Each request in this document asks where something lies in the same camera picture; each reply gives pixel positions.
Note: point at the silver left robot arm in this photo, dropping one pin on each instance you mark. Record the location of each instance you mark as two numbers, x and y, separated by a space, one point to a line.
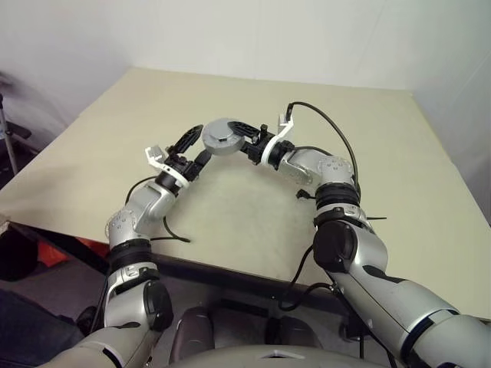
138 203

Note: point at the metal crutch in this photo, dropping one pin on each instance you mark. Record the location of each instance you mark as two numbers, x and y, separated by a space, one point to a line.
7 134

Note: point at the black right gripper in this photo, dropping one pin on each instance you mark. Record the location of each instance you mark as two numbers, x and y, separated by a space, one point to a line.
259 149

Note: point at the silver motor lid circuit board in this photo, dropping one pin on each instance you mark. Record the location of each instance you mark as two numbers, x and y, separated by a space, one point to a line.
218 130

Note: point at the orange object under table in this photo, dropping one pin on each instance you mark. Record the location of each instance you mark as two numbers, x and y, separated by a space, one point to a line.
61 253

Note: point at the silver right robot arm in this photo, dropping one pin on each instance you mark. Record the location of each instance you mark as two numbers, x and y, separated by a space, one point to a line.
368 253

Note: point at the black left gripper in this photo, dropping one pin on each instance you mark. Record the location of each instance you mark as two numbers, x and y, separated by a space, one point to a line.
184 165

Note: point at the black shoe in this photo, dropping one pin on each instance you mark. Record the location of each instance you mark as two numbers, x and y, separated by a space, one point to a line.
86 318

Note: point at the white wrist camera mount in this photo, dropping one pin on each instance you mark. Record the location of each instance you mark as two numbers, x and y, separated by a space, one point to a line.
283 120
155 152

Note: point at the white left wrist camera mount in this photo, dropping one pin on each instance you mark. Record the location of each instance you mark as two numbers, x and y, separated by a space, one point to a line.
155 152

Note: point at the silver robot torso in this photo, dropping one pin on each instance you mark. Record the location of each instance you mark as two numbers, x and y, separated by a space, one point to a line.
268 356

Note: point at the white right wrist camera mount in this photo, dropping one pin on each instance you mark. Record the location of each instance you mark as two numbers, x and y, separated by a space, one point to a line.
283 120

